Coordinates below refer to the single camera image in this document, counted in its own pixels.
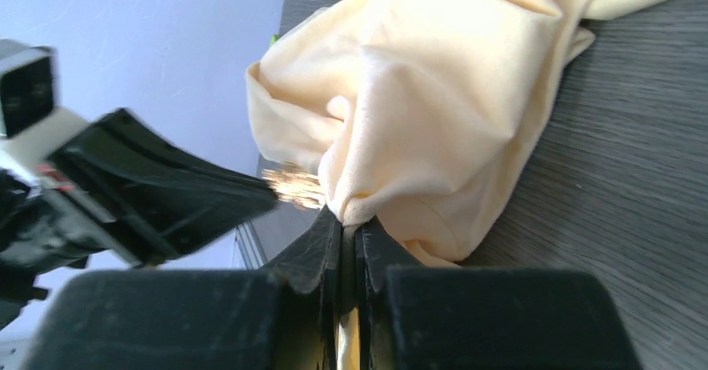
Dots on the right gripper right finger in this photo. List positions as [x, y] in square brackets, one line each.
[418, 317]

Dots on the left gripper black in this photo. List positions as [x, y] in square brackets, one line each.
[115, 186]

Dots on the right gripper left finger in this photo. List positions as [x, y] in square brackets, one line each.
[276, 317]

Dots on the gold sparkly brooch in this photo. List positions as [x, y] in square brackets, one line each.
[294, 185]

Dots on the peach cloth garment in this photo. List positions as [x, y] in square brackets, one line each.
[422, 113]

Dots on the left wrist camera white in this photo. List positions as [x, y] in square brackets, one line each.
[33, 124]

